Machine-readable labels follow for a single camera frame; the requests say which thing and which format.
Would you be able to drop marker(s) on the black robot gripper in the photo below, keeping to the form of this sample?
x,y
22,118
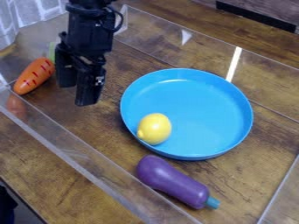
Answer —
x,y
86,42

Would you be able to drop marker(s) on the orange toy carrot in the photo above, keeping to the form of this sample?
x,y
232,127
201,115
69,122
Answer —
x,y
38,72

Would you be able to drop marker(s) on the blue round tray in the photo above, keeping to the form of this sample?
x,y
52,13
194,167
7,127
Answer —
x,y
209,110

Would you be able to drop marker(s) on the white patterned curtain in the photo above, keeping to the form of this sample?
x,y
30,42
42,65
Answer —
x,y
19,13

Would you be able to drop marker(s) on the yellow toy lemon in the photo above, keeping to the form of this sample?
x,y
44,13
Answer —
x,y
154,128

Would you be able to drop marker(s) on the purple toy eggplant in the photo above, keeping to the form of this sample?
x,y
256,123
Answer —
x,y
161,176

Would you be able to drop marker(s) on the black bar in background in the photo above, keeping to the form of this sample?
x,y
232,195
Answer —
x,y
256,16

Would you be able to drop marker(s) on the clear acrylic enclosure wall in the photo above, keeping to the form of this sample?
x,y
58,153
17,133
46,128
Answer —
x,y
69,157

